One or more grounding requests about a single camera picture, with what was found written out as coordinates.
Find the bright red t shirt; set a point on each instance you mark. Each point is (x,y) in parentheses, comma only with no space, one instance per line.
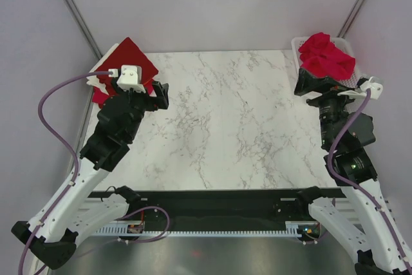
(322,58)

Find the dark red folded shirt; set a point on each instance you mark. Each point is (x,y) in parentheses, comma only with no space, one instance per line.
(128,53)

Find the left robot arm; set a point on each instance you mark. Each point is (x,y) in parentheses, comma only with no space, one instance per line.
(56,231)

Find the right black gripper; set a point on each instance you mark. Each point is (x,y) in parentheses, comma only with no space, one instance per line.
(307,82)

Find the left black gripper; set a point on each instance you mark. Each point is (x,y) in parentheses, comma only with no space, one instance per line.
(154,104)

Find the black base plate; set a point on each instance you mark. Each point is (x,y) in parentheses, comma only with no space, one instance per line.
(221,210)

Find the red folded shirt bottom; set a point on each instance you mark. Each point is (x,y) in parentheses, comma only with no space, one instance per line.
(100,97)

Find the right aluminium frame post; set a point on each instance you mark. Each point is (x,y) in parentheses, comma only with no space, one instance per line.
(359,1)

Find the aluminium frame post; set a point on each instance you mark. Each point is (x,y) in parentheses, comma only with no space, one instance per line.
(359,1)
(84,29)

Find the white plastic basket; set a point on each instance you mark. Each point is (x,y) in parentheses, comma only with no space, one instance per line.
(342,44)

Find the white slotted cable duct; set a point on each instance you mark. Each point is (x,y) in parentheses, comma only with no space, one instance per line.
(123,229)

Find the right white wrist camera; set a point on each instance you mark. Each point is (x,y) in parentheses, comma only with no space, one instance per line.
(371,84)

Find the left aluminium frame post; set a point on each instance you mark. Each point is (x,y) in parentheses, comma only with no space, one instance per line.
(84,29)

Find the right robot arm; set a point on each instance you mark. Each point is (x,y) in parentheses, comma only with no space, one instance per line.
(377,247)

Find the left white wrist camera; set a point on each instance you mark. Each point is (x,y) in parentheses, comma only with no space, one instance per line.
(129,78)

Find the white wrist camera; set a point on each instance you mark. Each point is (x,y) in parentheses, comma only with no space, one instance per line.
(129,78)
(371,84)

